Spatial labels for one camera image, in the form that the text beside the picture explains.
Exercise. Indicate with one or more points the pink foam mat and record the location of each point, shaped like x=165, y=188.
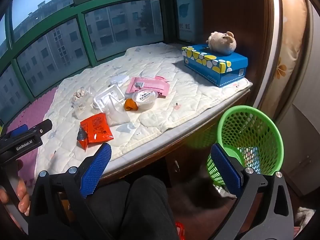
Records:
x=30, y=112

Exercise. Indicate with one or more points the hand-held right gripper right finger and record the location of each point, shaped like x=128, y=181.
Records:
x=226, y=170

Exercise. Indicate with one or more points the green window frame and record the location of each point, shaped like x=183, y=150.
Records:
x=80, y=15

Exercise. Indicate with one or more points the clear plastic tray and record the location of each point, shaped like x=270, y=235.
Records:
x=107, y=96

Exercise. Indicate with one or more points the person's dark trouser leg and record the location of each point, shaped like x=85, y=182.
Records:
x=140, y=205

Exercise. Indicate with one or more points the floral curtain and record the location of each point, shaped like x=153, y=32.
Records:
x=287, y=55

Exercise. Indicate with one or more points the red snack packet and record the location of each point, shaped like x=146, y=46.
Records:
x=97, y=127

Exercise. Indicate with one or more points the clear plastic dome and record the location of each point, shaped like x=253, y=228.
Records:
x=82, y=110

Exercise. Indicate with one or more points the person's left hand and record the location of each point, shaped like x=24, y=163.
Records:
x=23, y=197

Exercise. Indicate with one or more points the white foam block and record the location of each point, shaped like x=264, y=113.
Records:
x=120, y=79

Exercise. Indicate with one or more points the red plastic object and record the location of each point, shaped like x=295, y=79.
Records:
x=180, y=230

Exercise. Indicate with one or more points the beige tissue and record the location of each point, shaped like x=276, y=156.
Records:
x=78, y=95

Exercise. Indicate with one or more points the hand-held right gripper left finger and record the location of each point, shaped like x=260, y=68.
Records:
x=96, y=170

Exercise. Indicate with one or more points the brown wooden alcove frame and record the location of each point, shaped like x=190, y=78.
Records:
x=237, y=12

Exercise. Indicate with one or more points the white box blue logo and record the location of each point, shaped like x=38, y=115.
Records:
x=190, y=22

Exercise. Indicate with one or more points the cream quilted blanket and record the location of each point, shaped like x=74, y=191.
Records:
x=187, y=97

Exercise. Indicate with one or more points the white crumpled bag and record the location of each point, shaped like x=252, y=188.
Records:
x=305, y=217

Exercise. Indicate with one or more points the blue dotted box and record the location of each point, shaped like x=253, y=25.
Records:
x=232, y=62

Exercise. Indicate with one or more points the pink snack packet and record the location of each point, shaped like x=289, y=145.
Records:
x=160, y=87

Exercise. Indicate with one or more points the light cabinet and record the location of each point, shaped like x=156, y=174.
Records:
x=302, y=150

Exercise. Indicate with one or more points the green mesh wastebasket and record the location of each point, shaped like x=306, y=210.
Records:
x=250, y=130

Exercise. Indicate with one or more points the beige plush toy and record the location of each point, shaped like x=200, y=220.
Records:
x=221, y=42

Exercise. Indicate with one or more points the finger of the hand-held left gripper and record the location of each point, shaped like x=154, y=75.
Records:
x=41, y=128
x=18, y=130

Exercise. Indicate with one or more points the clear jelly cup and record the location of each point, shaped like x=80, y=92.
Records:
x=143, y=100

